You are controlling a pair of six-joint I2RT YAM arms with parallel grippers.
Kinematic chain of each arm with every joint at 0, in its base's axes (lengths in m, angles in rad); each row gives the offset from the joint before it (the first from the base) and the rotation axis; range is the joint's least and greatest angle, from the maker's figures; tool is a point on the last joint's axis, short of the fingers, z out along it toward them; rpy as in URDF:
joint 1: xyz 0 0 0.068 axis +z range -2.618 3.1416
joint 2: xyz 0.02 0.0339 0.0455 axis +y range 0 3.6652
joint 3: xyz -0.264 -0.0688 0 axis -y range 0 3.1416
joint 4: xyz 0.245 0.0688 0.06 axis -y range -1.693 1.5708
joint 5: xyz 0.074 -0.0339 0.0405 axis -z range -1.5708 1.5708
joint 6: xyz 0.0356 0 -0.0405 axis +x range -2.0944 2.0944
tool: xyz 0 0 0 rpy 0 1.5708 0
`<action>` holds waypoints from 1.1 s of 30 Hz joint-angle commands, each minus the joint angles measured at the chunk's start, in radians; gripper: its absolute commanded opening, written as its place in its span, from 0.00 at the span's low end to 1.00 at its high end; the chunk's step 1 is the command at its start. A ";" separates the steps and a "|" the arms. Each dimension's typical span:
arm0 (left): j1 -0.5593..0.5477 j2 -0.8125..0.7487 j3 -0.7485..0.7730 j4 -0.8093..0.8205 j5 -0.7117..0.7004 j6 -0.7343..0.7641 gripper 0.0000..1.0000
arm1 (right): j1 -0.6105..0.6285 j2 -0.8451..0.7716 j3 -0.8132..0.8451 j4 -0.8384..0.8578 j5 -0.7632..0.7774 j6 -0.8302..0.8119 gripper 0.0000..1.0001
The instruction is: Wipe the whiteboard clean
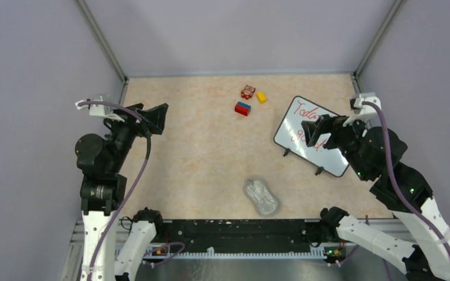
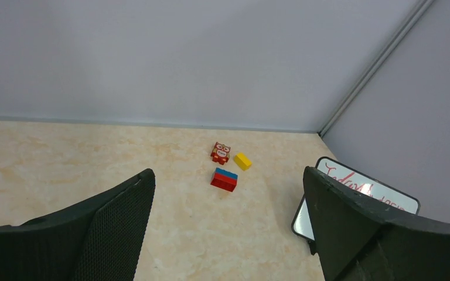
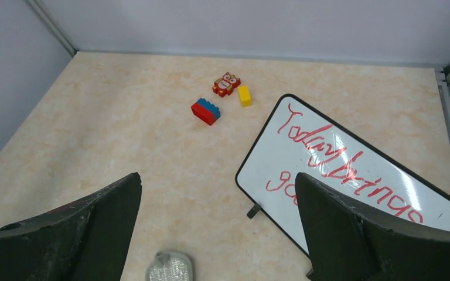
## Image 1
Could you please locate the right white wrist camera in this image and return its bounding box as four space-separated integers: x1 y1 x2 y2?
343 92 381 126

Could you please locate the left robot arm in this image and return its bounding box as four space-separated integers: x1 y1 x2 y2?
74 99 169 280

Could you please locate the red owl toy block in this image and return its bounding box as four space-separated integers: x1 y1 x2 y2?
241 85 256 100

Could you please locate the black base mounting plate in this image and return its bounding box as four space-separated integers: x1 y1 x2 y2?
153 219 330 253

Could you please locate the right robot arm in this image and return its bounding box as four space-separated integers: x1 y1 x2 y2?
301 115 450 280

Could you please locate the white cable duct strip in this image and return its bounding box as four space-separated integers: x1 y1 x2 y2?
139 246 327 261

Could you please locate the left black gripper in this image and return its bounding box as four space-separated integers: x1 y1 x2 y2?
105 101 168 172

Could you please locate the yellow toy brick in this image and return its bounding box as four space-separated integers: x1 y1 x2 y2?
257 92 267 104

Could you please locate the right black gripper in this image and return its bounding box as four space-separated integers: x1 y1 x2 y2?
301 111 371 180

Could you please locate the aluminium frame rail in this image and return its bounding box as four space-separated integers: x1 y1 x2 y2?
60 218 414 280

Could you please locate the red and blue toy brick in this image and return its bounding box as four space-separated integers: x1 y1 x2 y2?
234 101 251 116

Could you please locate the small whiteboard with black frame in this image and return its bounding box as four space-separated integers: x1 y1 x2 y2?
273 95 350 178

